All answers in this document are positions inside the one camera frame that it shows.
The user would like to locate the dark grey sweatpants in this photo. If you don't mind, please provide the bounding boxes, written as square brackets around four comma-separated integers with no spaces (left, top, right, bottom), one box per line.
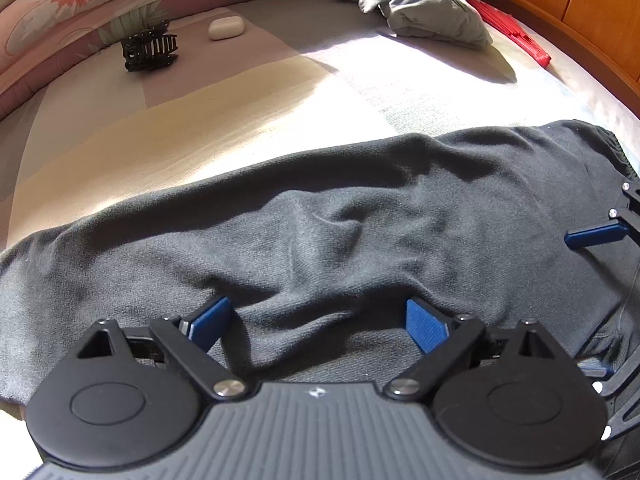
[1,120,639,403]

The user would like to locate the orange wooden headboard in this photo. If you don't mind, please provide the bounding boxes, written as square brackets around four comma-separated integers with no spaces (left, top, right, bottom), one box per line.
[483,0,639,114]

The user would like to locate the black hair claw clip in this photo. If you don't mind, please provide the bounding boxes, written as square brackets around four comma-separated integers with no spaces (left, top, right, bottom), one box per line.
[120,20,178,73]

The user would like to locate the white earbud case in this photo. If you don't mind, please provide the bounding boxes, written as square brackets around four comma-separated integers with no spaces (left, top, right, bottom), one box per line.
[207,15,245,41]

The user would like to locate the grey bundled cloth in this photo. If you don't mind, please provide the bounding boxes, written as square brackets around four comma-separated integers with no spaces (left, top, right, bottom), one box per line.
[348,0,492,50]

